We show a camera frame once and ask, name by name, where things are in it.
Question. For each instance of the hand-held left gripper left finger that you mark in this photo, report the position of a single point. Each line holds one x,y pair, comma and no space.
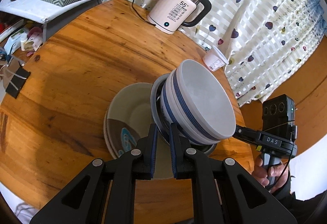
154,149

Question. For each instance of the small white bottle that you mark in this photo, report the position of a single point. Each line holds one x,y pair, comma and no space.
24,42

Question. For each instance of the stainless steel bowl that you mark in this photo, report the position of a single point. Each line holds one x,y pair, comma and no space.
154,103

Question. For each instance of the white electric kettle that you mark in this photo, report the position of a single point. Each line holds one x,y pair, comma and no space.
173,9

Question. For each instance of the beige plate with blue logo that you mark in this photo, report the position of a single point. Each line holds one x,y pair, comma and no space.
109,146
122,111

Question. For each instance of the cream heart-print curtain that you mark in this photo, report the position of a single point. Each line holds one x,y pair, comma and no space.
255,9

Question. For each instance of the white bowl with blue band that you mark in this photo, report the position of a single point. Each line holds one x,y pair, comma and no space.
209,101
170,109

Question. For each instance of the white plastic tub with lid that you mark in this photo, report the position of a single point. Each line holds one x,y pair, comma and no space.
213,60

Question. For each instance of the white shelf board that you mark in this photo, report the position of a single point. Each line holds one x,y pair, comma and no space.
25,13

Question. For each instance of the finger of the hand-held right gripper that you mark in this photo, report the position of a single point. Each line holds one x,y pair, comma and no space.
245,134

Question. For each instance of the black binder clip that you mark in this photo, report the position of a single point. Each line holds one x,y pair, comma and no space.
16,83

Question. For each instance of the brown wooden board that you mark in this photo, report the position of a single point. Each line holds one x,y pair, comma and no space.
314,111

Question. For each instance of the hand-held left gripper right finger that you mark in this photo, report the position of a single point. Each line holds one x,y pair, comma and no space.
173,149

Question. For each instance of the person's right hand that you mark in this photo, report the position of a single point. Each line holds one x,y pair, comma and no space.
258,170

